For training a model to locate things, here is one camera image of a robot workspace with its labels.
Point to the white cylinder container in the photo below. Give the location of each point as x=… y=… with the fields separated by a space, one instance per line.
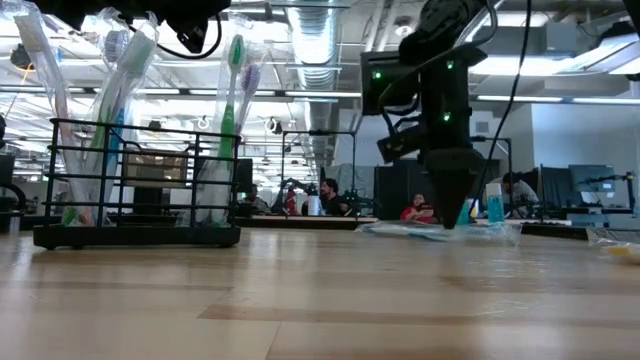
x=314 y=206

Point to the black background rig frame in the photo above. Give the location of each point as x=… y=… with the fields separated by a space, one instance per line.
x=320 y=133
x=492 y=139

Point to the clear plastic packaging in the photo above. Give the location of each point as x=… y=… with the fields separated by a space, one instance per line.
x=400 y=232

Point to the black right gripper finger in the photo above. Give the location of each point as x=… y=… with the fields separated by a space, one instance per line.
x=452 y=185

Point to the long ceiling light strip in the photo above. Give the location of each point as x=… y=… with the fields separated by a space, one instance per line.
x=310 y=94

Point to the black partition panels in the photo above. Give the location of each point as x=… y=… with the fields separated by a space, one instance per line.
x=395 y=190

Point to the silver ceiling duct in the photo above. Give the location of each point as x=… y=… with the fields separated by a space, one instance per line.
x=315 y=40

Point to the teal mouthwash bottle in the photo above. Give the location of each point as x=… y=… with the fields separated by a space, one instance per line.
x=495 y=210
x=465 y=215

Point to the background computer monitor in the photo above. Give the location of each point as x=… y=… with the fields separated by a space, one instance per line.
x=592 y=177

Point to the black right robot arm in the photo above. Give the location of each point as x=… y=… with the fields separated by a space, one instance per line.
x=440 y=25

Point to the blue toothbrush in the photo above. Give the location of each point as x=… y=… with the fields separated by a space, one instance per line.
x=492 y=236
x=116 y=47

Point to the person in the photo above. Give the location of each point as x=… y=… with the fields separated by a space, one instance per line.
x=522 y=192
x=256 y=200
x=332 y=200
x=417 y=214

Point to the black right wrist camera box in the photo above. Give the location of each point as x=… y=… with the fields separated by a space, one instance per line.
x=400 y=145

